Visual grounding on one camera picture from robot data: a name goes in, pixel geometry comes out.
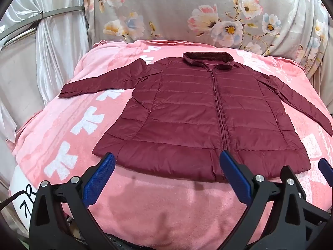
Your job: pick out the pink printed blanket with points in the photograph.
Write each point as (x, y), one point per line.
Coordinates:
(156, 208)

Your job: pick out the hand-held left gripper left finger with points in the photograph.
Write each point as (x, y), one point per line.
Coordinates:
(100, 179)

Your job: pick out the maroon puffer jacket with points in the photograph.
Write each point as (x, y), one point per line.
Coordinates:
(182, 109)

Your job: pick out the grey floral sheet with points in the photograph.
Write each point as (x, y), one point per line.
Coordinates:
(182, 5)

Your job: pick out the white satin curtain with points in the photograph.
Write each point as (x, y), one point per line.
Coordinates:
(59, 52)

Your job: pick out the grey metal rail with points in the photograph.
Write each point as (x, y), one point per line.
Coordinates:
(65, 11)

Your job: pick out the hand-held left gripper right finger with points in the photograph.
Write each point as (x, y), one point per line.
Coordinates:
(235, 177)

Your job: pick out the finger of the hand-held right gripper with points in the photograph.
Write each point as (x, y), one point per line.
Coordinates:
(326, 168)

